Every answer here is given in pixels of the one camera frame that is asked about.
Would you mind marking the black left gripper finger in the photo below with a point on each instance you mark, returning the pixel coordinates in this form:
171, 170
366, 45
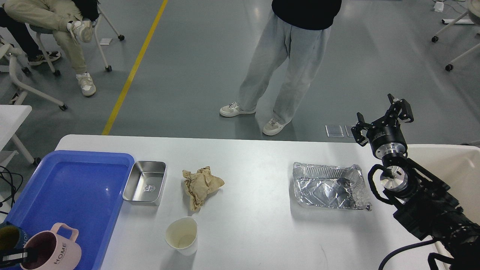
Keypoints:
12, 257

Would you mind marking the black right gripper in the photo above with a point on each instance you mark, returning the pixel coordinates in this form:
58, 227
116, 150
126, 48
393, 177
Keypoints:
388, 138

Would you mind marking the pink mug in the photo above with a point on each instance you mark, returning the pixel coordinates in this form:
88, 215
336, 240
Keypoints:
56, 249

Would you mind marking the stainless steel rectangular container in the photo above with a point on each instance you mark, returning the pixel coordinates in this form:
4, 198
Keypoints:
145, 184

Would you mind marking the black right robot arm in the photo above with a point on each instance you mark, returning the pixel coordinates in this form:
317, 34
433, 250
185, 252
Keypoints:
424, 206

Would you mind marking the dark blue mug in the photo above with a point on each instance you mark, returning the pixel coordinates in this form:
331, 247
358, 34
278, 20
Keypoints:
12, 238

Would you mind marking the clear floor plate right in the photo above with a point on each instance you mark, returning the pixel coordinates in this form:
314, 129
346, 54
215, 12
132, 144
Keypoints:
349, 130

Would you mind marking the clear floor plate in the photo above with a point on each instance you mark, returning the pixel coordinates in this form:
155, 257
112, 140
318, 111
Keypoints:
349, 130
335, 131

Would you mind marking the clear floor plate left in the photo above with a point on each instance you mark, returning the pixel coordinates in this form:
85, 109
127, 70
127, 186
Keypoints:
335, 131

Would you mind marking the aluminium foil tray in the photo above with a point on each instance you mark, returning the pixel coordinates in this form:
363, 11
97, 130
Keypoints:
330, 187

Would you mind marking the white plastic bin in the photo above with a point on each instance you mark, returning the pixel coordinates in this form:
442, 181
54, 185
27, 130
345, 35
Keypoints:
459, 167

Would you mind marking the blue plastic tray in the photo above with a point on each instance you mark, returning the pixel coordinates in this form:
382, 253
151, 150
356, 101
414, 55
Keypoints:
82, 189

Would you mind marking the standing person grey trousers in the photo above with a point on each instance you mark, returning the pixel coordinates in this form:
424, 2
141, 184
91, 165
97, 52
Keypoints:
297, 31

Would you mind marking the white side table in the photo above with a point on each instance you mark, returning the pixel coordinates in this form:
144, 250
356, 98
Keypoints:
11, 118

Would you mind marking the white paper cup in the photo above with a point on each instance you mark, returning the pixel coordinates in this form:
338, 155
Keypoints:
182, 235

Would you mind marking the crumpled brown paper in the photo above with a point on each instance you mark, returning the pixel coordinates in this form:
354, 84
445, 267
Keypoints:
200, 184

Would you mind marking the seated person beige clothes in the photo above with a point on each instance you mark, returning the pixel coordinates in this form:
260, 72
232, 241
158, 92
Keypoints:
70, 22

